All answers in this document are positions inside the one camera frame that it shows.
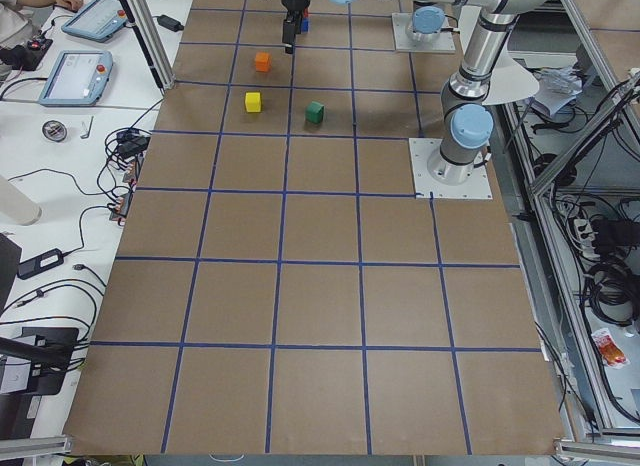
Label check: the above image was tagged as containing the round metal tin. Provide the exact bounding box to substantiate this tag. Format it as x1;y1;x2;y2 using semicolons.
41;120;67;142

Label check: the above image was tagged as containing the red snack packet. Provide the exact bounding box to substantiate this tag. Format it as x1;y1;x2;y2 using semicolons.
591;328;628;368

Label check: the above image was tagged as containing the orange block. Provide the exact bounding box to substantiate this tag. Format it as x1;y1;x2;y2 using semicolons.
254;51;272;73

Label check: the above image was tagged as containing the upper teach pendant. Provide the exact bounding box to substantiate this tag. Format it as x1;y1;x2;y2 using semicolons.
61;0;127;43

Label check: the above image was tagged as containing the teach pendant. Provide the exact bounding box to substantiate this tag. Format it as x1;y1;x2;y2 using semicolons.
38;50;113;107
61;0;127;43

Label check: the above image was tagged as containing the aluminium frame post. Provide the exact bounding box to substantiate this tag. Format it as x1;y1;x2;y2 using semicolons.
119;0;175;91

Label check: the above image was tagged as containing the yellow block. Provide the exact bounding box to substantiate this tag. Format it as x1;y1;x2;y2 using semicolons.
244;91;262;113

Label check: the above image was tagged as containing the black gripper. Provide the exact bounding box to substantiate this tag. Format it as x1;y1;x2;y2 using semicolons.
280;0;311;54

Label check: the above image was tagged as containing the white paper roll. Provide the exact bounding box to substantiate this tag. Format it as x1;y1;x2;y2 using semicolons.
0;177;42;226

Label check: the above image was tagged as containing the lower teach pendant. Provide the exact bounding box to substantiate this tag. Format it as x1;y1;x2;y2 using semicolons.
38;50;113;107

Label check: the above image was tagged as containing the blue block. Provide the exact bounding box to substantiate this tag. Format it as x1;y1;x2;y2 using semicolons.
300;17;310;33

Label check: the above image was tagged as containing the black power adapter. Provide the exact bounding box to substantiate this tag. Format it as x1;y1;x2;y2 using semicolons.
17;248;65;280

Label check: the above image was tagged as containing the green block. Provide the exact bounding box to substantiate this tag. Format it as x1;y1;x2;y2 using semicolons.
305;101;325;124

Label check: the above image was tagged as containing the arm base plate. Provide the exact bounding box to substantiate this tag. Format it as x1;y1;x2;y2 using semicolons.
391;13;456;54
409;138;492;200

